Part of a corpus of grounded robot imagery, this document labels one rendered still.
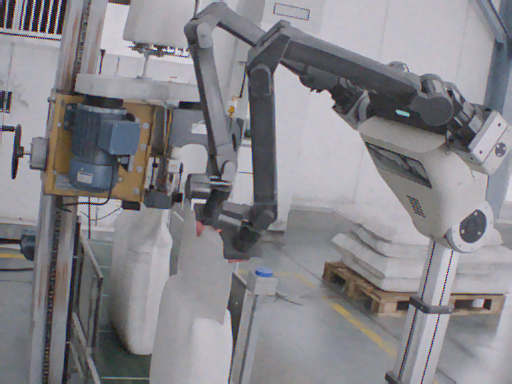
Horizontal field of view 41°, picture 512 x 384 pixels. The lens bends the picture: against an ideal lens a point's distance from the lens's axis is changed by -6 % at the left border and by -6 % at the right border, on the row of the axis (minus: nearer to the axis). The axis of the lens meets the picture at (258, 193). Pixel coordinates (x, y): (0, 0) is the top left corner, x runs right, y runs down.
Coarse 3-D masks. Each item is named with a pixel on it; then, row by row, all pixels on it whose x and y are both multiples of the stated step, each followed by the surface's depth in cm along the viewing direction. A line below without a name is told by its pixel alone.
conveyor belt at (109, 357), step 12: (96, 240) 410; (96, 252) 387; (108, 252) 391; (108, 264) 371; (108, 276) 352; (108, 288) 334; (108, 324) 292; (108, 336) 279; (108, 348) 268; (120, 348) 270; (96, 360) 255; (108, 360) 258; (120, 360) 260; (132, 360) 262; (144, 360) 264; (108, 372) 248; (120, 372) 250; (132, 372) 252; (144, 372) 254
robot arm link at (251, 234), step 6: (246, 222) 175; (240, 228) 175; (246, 228) 175; (252, 228) 175; (258, 228) 175; (240, 234) 178; (246, 234) 176; (252, 234) 175; (258, 234) 175; (246, 240) 178; (252, 240) 177; (258, 240) 178
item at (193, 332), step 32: (192, 224) 224; (192, 256) 218; (192, 288) 214; (224, 288) 194; (160, 320) 224; (192, 320) 200; (224, 320) 197; (160, 352) 218; (192, 352) 199; (224, 352) 202
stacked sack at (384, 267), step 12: (360, 252) 506; (372, 252) 499; (360, 264) 502; (372, 264) 488; (384, 264) 478; (396, 264) 478; (408, 264) 483; (420, 264) 487; (384, 276) 474; (396, 276) 477; (408, 276) 482; (420, 276) 485
